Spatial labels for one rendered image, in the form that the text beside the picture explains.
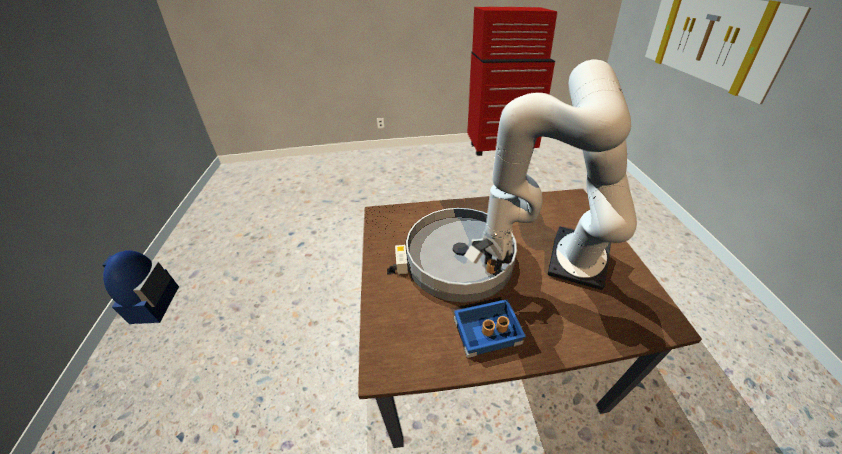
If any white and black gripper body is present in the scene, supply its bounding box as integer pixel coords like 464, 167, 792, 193
482, 229, 512, 260

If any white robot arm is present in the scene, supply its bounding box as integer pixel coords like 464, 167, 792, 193
486, 60, 637, 278

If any blue plastic crate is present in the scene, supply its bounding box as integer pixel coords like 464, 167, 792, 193
454, 299, 526, 358

